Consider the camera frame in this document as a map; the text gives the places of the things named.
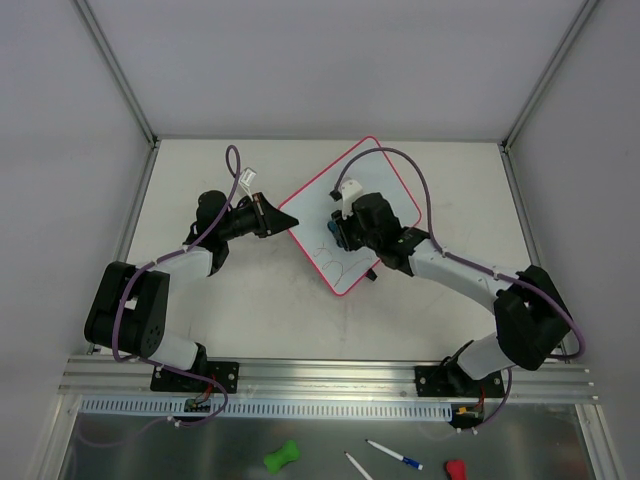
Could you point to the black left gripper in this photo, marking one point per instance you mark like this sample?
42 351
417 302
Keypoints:
263 216

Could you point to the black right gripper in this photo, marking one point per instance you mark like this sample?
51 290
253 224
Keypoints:
343 232

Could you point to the blue whiteboard eraser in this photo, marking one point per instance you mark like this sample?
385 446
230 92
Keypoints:
334 229

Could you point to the pink framed whiteboard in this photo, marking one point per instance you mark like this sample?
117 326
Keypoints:
312 206

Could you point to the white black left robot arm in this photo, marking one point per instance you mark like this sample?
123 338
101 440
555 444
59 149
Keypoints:
129 311

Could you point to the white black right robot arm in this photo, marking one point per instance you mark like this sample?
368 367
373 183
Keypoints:
530 317

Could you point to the black whiteboard stand clip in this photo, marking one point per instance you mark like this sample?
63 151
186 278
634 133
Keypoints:
372 275

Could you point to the white marker blue cap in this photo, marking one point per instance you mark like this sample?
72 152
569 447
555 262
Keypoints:
402 458

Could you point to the green bone shaped toy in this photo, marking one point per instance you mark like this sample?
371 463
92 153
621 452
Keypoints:
286 454

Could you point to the white marker red tip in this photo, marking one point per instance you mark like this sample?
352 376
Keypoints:
359 468

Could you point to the red toy piece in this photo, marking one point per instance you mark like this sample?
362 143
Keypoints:
455 469

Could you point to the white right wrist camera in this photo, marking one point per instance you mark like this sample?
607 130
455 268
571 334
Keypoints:
348 192

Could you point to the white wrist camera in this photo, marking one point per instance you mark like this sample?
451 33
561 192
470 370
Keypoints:
246 178
348 192

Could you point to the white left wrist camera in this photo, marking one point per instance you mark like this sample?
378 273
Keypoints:
246 178

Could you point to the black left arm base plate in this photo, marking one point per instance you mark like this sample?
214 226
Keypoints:
224 372

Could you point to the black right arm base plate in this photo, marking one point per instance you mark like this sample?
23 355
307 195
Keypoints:
449 381

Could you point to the white slotted cable duct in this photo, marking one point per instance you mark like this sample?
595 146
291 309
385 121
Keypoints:
264 408

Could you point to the aluminium mounting rail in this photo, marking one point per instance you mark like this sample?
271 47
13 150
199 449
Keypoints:
341 380

